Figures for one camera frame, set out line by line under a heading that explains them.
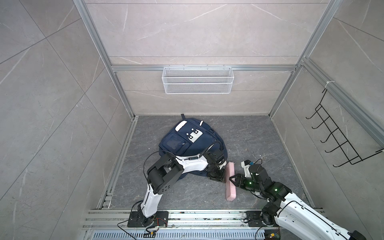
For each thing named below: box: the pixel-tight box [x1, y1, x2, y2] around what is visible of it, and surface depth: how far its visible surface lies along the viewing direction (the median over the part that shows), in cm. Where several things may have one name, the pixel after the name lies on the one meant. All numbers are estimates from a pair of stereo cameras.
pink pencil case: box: [226, 161, 237, 201], surface depth 78 cm
